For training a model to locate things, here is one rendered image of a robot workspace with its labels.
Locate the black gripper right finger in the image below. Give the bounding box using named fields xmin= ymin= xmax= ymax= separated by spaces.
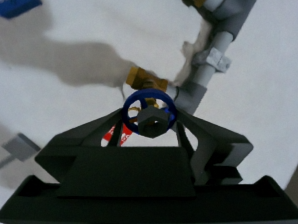
xmin=174 ymin=108 xmax=254 ymax=185

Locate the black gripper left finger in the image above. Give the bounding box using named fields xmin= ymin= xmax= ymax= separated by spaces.
xmin=45 ymin=107 xmax=124 ymax=146

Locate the red number tag on gold chain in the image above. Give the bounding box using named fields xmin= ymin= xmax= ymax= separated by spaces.
xmin=103 ymin=99 xmax=159 ymax=145

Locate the grey hex nut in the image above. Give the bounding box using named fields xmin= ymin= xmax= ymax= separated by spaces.
xmin=137 ymin=105 xmax=168 ymax=139

